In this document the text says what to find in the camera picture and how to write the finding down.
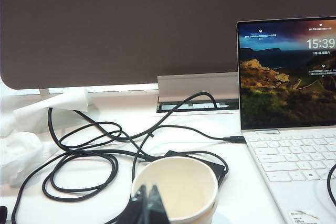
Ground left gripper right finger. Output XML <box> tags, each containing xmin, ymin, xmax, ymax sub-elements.
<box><xmin>147</xmin><ymin>184</ymin><xmax>171</xmax><ymax>224</ymax></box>

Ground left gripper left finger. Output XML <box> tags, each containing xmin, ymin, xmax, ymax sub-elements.
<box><xmin>113</xmin><ymin>184</ymin><xmax>150</xmax><ymax>224</ymax></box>

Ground desk power socket strip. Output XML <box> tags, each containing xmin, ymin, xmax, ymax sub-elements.
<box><xmin>156</xmin><ymin>99</ymin><xmax>240</xmax><ymax>116</ymax></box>

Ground brown fabric desk divider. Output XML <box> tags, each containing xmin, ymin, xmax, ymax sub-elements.
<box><xmin>0</xmin><ymin>0</ymin><xmax>336</xmax><ymax>90</ymax></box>

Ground white paper cup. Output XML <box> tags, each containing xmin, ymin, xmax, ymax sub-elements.
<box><xmin>131</xmin><ymin>156</ymin><xmax>219</xmax><ymax>224</ymax></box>

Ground black laptop power brick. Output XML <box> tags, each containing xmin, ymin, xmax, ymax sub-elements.
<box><xmin>165</xmin><ymin>150</ymin><xmax>229</xmax><ymax>183</ymax></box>

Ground white crumpled plastic bag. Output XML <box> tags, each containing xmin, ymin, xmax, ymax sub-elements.
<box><xmin>0</xmin><ymin>129</ymin><xmax>45</xmax><ymax>187</ymax></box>

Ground white laptop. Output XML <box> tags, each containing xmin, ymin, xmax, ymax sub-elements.
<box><xmin>236</xmin><ymin>17</ymin><xmax>336</xmax><ymax>224</ymax></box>

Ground black laptop charger cable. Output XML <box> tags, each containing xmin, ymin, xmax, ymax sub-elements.
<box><xmin>10</xmin><ymin>91</ymin><xmax>247</xmax><ymax>224</ymax></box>

